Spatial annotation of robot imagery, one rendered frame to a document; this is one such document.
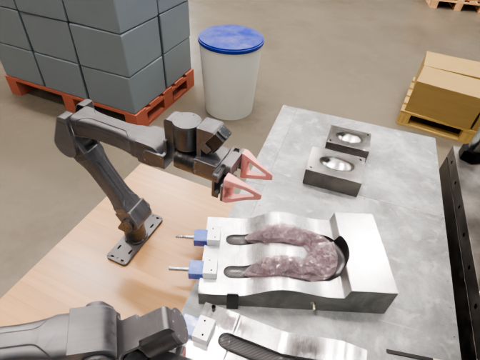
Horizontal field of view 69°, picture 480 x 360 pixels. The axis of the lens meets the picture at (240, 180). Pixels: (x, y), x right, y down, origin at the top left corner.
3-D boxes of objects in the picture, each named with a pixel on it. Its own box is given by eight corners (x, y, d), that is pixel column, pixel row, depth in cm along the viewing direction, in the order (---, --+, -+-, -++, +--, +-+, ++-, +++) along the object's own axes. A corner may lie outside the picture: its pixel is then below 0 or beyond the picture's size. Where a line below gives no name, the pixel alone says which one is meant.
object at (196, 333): (155, 330, 81) (152, 320, 77) (166, 311, 85) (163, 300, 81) (206, 351, 78) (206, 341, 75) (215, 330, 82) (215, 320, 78)
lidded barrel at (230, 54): (266, 102, 325) (274, 33, 281) (241, 130, 290) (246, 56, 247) (218, 87, 341) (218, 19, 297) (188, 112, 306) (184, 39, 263)
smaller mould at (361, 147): (323, 153, 143) (326, 141, 139) (328, 136, 152) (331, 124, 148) (365, 163, 140) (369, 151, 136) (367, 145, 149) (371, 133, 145)
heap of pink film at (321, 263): (243, 283, 92) (245, 266, 86) (245, 230, 105) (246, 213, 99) (341, 288, 92) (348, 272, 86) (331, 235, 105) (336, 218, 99)
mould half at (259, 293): (198, 303, 93) (196, 282, 86) (208, 227, 112) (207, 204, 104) (383, 313, 93) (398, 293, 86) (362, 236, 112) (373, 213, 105)
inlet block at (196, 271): (168, 281, 94) (166, 271, 91) (171, 266, 98) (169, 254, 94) (216, 284, 94) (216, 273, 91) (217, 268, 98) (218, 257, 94)
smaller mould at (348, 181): (302, 183, 129) (305, 168, 125) (309, 158, 140) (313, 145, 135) (356, 197, 125) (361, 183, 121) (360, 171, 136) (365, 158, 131)
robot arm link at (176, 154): (210, 141, 73) (181, 131, 75) (197, 156, 69) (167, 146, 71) (210, 166, 78) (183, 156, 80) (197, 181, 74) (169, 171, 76)
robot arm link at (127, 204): (155, 214, 101) (86, 117, 86) (141, 231, 97) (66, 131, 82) (141, 215, 105) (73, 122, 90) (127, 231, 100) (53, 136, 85)
